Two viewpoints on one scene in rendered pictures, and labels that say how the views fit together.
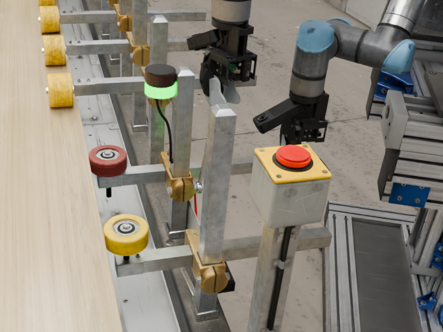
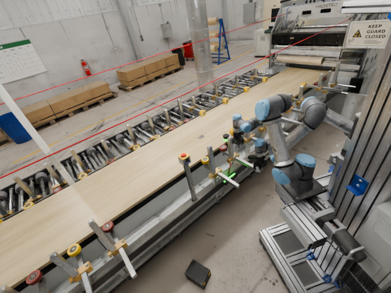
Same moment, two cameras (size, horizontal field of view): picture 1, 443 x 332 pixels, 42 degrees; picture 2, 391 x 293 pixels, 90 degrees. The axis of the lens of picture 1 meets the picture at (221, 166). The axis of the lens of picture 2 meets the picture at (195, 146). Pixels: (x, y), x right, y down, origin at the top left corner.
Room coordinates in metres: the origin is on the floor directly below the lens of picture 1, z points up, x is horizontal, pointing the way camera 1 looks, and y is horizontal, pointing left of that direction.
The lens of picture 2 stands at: (0.40, -1.27, 2.14)
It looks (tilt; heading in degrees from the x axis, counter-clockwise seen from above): 36 degrees down; 77
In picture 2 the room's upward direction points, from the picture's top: 11 degrees counter-clockwise
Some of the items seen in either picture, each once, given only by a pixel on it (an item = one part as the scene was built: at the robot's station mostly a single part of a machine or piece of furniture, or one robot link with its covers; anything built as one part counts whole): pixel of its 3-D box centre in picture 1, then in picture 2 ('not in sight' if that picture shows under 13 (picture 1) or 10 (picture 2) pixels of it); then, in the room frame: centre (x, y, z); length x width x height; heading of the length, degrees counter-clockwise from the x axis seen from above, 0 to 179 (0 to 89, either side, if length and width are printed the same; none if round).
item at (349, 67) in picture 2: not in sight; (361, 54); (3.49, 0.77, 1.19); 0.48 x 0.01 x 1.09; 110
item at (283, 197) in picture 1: (287, 188); (184, 159); (0.57, -0.08, 1.18); 0.07 x 0.07 x 0.08; 20
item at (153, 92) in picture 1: (159, 87); not in sight; (1.04, 0.13, 1.08); 0.06 x 0.06 x 0.02
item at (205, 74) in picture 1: (211, 74); not in sight; (1.09, 0.04, 1.09); 0.05 x 0.02 x 0.09; 130
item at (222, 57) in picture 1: (229, 49); (237, 136); (1.09, 0.01, 1.15); 0.09 x 0.08 x 0.12; 40
